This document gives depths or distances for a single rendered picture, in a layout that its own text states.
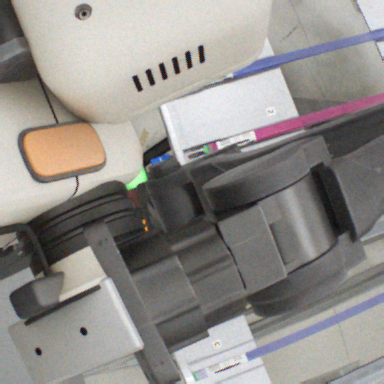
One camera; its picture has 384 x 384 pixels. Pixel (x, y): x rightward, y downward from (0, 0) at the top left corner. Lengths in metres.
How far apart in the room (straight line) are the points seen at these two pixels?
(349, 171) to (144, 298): 0.19
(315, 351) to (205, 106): 1.32
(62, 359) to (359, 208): 0.25
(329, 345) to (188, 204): 1.70
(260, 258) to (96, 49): 0.19
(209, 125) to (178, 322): 0.87
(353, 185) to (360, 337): 2.15
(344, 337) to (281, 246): 2.13
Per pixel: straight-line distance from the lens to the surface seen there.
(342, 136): 0.97
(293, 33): 2.02
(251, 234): 0.61
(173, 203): 1.03
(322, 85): 2.00
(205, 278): 0.60
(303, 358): 2.59
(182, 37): 0.51
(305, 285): 0.64
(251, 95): 1.46
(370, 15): 1.54
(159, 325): 0.59
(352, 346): 2.78
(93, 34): 0.51
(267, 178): 0.62
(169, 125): 1.42
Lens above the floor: 1.65
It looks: 41 degrees down
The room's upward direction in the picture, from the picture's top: 58 degrees clockwise
